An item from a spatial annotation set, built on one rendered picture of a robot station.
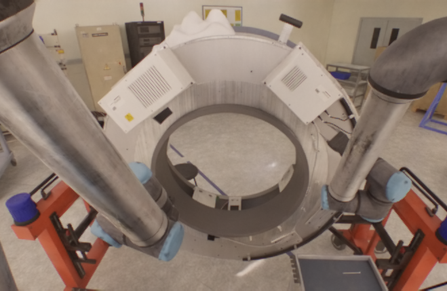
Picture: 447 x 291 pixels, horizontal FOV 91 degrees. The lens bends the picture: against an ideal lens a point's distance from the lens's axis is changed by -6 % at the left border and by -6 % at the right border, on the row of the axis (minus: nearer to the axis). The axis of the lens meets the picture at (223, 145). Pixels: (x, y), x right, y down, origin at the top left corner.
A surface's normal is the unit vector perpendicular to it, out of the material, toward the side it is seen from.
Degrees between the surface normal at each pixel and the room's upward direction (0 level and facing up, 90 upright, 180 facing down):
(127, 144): 90
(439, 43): 68
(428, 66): 96
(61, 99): 87
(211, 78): 90
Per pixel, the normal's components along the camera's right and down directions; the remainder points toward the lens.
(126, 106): -0.07, 0.47
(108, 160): 0.96, 0.07
